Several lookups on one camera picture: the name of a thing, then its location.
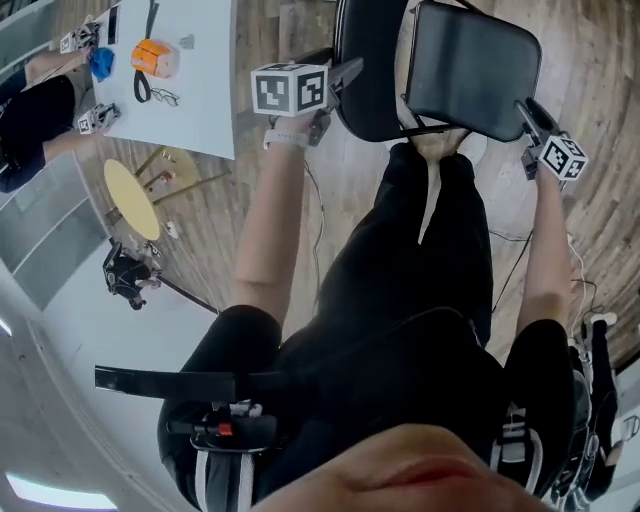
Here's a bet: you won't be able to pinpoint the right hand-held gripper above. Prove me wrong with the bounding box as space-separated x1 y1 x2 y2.
513 97 590 183

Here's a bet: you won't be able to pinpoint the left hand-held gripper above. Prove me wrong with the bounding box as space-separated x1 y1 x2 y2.
249 56 365 148

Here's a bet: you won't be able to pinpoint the black folding chair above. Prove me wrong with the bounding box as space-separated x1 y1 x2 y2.
332 0 545 147

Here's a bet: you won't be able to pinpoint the person's right forearm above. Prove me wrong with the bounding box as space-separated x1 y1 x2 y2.
521 172 575 311

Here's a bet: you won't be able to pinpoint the person's left forearm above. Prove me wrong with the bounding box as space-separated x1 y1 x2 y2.
233 144 308 301

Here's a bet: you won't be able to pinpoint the person's left hand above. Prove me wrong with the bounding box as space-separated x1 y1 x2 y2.
268 114 314 133

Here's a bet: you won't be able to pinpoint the person's right white shoe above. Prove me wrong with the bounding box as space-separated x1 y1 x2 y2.
461 131 489 169

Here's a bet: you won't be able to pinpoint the white wristwatch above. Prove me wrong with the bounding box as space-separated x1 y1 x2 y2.
263 127 309 151

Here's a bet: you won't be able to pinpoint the white table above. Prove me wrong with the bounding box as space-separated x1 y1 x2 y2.
91 0 237 162

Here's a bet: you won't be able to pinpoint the person's black trousers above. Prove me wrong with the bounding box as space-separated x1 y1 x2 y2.
319 142 495 349

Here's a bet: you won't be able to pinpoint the black eyeglasses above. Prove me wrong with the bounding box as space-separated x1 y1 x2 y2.
149 86 181 108

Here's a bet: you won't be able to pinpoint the orange white box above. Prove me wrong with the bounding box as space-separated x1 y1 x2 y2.
130 38 182 79

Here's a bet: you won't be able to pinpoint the blue cloth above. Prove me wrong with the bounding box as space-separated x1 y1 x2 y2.
88 45 117 84

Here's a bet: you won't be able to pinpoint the yellow round side table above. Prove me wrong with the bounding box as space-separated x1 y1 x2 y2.
102 144 234 242

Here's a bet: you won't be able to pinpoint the person's black shirt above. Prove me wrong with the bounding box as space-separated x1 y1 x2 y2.
156 303 577 512

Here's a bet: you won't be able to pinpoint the black chest-mounted phone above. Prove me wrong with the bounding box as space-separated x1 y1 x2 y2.
94 364 237 403

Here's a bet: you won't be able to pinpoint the person's face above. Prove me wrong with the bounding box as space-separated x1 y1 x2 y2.
258 422 554 512

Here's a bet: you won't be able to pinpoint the black floor cable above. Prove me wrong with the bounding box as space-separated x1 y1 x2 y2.
486 228 532 317

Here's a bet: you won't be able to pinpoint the white floor cable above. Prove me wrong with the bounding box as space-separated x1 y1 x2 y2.
566 231 602 322

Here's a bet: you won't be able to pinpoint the thin dark floor cable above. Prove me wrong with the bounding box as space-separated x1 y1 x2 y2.
301 158 327 312

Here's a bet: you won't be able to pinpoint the black strap loop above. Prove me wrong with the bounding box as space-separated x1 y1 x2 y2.
131 69 152 105

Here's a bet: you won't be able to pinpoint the black gear with cables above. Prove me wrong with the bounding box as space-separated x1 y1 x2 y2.
549 319 622 507

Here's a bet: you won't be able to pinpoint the black white harness strap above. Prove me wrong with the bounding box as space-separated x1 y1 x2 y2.
193 449 257 512
491 406 545 497

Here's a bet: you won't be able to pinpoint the black chest mount clamp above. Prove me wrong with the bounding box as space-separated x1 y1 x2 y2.
166 399 279 455

